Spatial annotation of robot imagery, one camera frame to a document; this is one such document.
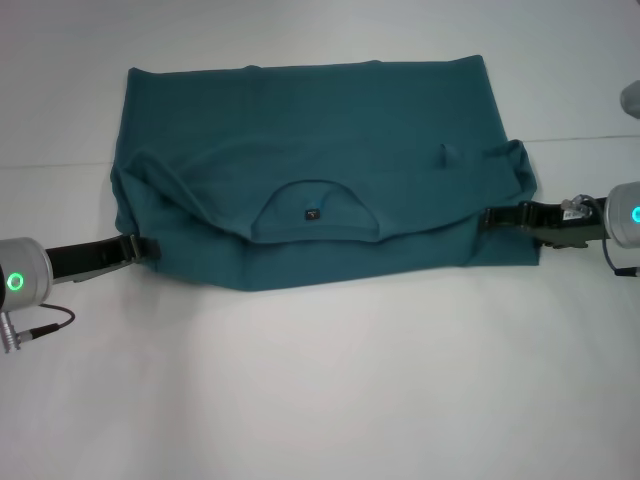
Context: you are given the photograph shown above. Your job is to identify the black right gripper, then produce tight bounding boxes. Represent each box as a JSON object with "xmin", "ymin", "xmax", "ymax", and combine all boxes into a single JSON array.
[{"xmin": 478, "ymin": 199, "xmax": 609, "ymax": 250}]

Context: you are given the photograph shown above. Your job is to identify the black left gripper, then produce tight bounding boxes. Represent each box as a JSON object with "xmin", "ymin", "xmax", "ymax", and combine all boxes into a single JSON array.
[{"xmin": 45, "ymin": 235, "xmax": 162, "ymax": 285}]

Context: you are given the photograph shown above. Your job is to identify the teal blue FREE t-shirt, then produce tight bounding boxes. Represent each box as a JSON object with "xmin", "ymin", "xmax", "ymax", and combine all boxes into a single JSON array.
[{"xmin": 109, "ymin": 53, "xmax": 544, "ymax": 294}]

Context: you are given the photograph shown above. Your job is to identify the right gripper cable with fitting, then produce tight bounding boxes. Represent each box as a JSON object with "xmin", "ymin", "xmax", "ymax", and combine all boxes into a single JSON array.
[{"xmin": 559, "ymin": 193, "xmax": 629, "ymax": 275}]

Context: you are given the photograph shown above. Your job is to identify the dark left gripper cable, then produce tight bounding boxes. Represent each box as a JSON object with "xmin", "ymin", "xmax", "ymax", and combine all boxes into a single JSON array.
[{"xmin": 27, "ymin": 304, "xmax": 76, "ymax": 335}]

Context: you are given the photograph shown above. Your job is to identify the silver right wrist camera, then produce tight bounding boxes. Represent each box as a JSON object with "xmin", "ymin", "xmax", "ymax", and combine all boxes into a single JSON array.
[{"xmin": 619, "ymin": 79, "xmax": 640, "ymax": 120}]

